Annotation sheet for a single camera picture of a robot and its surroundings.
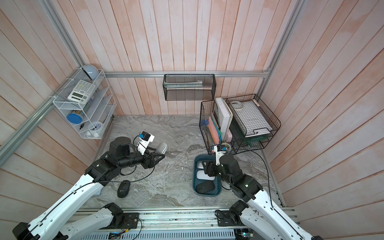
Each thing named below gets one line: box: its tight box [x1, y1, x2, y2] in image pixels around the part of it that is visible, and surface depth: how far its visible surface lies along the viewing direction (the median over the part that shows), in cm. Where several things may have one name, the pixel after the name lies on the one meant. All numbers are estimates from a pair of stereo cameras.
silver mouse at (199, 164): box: [196, 160, 204, 169], surface depth 94 cm
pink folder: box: [208, 116, 220, 145], surface depth 103 cm
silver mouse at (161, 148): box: [155, 142, 168, 155], surface depth 70 cm
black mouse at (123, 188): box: [117, 180, 131, 198], surface depth 83 cm
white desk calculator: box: [67, 79, 96, 105], surface depth 78 cm
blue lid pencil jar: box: [66, 113, 83, 124], surface depth 78 cm
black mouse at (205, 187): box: [196, 180, 215, 194], surface depth 85 cm
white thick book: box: [215, 97, 233, 141], surface depth 92 cm
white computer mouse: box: [196, 170, 216, 181], surface depth 89 cm
